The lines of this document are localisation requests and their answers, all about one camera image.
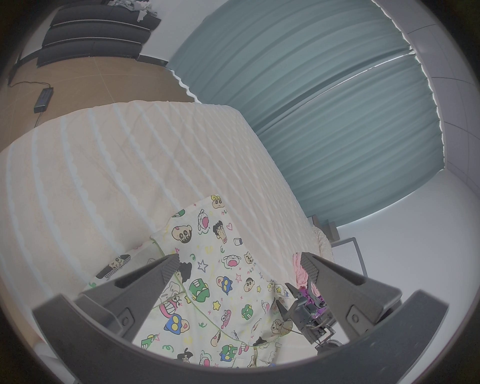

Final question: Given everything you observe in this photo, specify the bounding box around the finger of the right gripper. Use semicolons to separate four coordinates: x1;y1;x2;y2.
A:
276;299;298;324
284;283;306;305

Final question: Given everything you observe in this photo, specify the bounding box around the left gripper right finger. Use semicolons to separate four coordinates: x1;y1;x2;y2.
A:
300;252;404;343

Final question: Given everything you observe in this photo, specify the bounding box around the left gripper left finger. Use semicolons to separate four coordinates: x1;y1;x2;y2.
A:
77;254;181;340

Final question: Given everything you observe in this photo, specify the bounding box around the bed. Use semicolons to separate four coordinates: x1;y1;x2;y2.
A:
0;100;335;370

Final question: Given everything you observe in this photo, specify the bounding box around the purple garment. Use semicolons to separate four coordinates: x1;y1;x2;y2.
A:
305;284;328;309

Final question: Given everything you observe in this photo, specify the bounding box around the pink garment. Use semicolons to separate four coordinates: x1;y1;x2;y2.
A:
292;253;313;287

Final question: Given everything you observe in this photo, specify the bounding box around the white printed pyjama garment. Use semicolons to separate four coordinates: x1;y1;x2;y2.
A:
82;195;298;370

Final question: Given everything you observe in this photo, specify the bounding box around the blue-green curtain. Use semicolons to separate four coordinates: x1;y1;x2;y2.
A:
254;52;448;226
166;0;414;133

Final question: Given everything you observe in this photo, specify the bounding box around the black power adapter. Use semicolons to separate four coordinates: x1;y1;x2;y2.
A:
33;87;54;114

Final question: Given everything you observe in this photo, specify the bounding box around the dark grey chest of drawers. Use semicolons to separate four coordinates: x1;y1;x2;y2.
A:
37;0;163;69

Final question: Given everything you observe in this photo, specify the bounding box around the white grey crumpled cloth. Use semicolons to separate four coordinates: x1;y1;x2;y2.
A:
107;0;161;22

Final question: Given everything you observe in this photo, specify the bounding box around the black cable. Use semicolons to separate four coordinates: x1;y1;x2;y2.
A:
7;50;51;128

